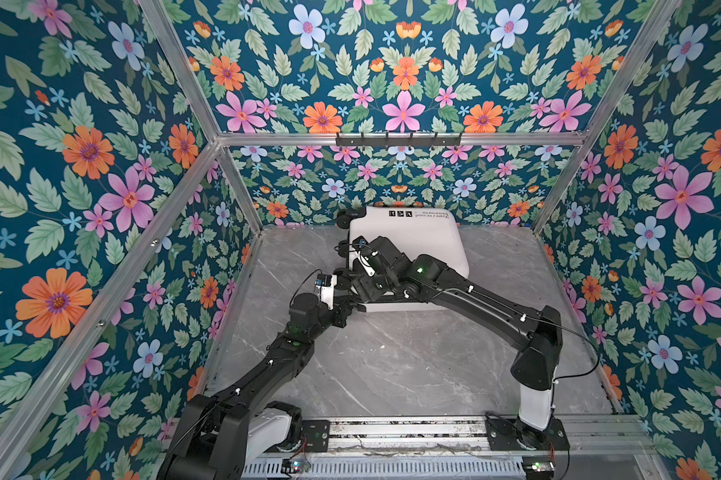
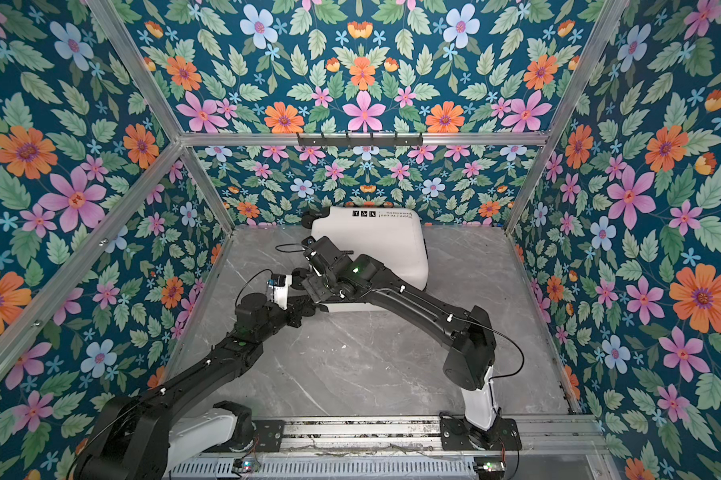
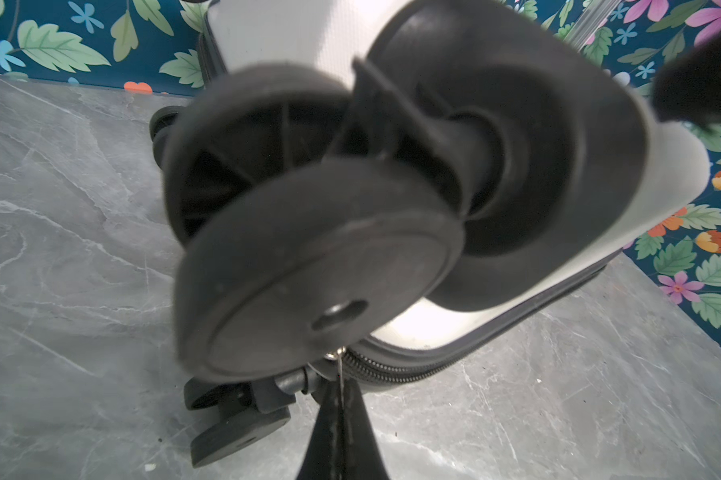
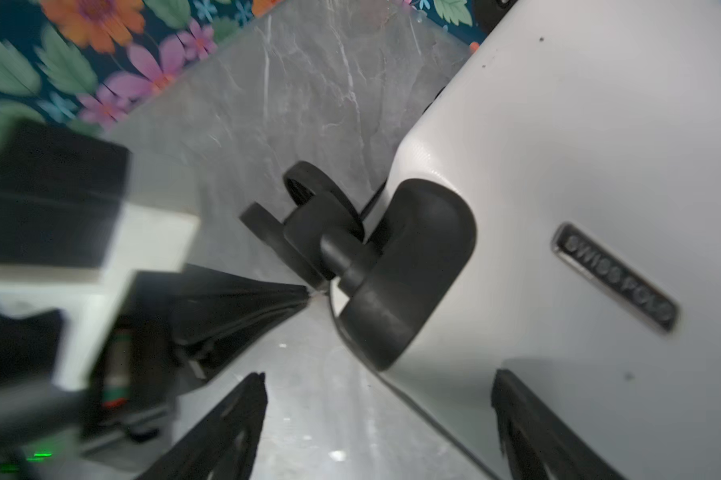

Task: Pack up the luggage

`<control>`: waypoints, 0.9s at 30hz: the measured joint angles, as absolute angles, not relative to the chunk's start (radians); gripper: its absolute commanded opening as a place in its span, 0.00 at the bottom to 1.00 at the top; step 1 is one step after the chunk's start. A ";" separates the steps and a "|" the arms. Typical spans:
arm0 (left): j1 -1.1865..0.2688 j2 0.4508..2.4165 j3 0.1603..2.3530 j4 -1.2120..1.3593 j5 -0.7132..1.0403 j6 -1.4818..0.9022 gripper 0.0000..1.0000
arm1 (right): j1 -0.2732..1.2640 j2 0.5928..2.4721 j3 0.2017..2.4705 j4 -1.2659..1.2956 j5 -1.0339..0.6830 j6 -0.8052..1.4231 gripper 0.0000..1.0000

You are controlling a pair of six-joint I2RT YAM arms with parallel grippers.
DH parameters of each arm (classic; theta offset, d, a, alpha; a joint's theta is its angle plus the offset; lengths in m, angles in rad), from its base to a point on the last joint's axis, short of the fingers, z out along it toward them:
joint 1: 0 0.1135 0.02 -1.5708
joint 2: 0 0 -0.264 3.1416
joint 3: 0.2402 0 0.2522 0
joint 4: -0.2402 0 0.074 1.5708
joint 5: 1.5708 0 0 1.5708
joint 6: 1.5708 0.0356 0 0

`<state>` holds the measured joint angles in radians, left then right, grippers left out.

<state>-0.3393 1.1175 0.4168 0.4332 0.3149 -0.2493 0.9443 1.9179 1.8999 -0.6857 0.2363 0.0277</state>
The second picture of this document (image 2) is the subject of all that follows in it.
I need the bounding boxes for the black wall hook rack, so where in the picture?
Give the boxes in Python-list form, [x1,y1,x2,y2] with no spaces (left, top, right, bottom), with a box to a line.
[296,133,424,148]

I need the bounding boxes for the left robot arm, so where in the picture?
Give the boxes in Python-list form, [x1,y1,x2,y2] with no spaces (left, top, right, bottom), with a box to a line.
[65,293,318,479]

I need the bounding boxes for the small circuit board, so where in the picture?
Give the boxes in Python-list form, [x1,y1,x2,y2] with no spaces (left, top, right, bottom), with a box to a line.
[232,458,260,475]
[473,459,506,480]

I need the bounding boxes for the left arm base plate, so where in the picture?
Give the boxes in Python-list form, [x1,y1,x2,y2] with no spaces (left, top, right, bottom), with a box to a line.
[214,419,286,453]

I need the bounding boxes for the white hard-shell suitcase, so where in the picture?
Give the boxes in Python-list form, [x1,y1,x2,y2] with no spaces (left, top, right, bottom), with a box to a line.
[302,206,428,312]

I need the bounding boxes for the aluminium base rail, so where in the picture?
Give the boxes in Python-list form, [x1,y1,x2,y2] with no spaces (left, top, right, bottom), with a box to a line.
[113,415,610,460]

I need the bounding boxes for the white slotted cable duct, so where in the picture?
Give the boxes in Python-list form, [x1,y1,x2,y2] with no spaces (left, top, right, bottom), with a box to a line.
[164,457,477,479]

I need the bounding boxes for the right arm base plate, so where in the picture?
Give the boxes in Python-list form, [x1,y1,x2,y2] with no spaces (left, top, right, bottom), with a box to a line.
[438,412,522,452]

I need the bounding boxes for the right small circuit board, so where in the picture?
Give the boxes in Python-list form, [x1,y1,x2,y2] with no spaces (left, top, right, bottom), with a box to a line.
[473,459,506,480]

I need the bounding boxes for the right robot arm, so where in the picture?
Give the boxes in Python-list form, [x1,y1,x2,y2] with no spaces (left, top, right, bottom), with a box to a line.
[302,252,500,447]

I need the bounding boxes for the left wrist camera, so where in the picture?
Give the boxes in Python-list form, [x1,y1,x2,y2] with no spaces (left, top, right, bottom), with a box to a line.
[268,273,292,310]

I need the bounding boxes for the left small circuit board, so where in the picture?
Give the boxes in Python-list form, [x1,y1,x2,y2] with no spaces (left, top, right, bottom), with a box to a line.
[232,458,260,475]

